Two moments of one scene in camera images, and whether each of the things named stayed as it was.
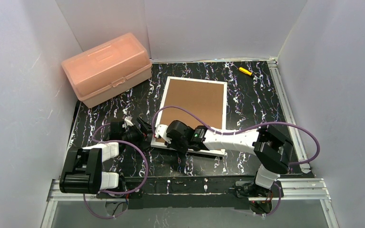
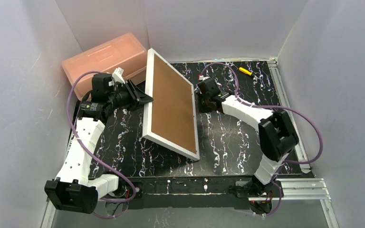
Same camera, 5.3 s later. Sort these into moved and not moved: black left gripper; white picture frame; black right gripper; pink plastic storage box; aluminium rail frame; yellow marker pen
Moved: black left gripper; black right gripper; white picture frame
Not moved: pink plastic storage box; yellow marker pen; aluminium rail frame
